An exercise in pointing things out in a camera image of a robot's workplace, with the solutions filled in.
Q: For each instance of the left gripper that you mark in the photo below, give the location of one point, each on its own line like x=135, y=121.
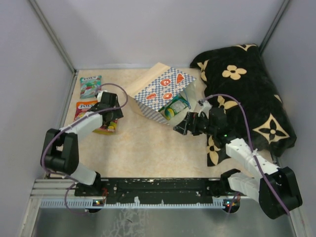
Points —
x=117, y=114

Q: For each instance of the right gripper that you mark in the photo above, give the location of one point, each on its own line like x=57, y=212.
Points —
x=190, y=124

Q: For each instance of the green mint candy bag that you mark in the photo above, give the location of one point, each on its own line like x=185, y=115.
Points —
x=89, y=86

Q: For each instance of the orange fruits candy bag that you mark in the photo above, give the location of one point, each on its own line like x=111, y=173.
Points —
x=82, y=107

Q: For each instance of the checkered paper bag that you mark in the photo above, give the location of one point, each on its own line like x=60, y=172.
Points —
x=159, y=86

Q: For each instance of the green lemon candy bag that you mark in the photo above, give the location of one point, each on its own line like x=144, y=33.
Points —
x=177, y=105

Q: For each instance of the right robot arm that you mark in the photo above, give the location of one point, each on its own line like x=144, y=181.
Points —
x=274, y=188

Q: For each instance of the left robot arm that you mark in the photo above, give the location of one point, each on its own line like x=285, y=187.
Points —
x=60, y=153

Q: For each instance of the black floral pillow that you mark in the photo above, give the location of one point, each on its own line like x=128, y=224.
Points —
x=237, y=79

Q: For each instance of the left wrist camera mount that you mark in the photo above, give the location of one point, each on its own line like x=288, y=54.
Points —
x=99, y=95

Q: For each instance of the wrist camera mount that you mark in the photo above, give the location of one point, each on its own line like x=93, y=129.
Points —
x=99, y=95
x=205, y=107

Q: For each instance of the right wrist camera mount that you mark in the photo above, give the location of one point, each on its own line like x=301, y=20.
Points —
x=205, y=107

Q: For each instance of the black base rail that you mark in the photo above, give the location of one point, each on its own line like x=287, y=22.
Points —
x=156, y=190

